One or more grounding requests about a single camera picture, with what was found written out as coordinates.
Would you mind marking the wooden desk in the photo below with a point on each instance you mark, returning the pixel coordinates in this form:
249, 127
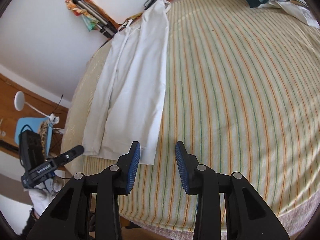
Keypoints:
7, 90

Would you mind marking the silver and black tripod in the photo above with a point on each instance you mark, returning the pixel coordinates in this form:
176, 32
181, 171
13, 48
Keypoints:
93, 13

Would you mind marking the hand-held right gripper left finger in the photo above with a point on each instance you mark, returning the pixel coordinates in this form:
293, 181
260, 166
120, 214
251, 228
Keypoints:
133, 166

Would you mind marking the white crumpled cloth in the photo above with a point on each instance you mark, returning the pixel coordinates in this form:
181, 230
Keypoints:
40, 198

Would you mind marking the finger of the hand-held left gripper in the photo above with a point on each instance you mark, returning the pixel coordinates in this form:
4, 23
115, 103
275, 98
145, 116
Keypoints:
73, 153

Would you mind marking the leopard print cloth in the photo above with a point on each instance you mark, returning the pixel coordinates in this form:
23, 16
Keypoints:
45, 135

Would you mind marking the colourful orange cloth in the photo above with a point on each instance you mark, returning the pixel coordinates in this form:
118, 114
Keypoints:
75, 7

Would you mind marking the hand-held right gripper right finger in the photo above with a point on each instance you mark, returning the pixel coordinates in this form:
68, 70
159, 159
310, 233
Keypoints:
181, 171

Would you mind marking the white desk lamp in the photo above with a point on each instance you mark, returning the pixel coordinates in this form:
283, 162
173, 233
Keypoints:
19, 100

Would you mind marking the white long-sleeved garment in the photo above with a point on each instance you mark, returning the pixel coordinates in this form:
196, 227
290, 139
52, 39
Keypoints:
135, 80

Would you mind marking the striped yellow blanket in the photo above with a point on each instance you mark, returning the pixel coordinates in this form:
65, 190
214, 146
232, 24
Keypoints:
225, 105

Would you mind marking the blue chair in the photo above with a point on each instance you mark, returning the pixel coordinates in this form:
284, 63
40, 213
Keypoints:
25, 124

